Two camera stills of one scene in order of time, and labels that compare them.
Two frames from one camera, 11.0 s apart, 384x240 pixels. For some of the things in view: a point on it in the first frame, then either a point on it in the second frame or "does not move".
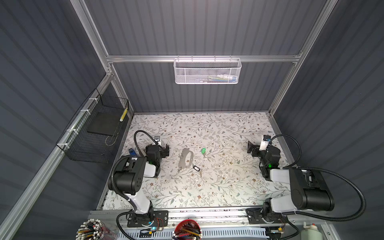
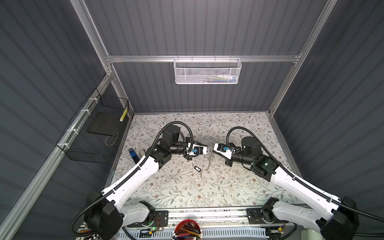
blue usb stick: (132, 152) does not move
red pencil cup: (187, 229) does not move
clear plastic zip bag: (182, 164) -> (210, 157)
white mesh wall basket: (207, 71) does not move
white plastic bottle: (311, 232) does not move
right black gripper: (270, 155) -> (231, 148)
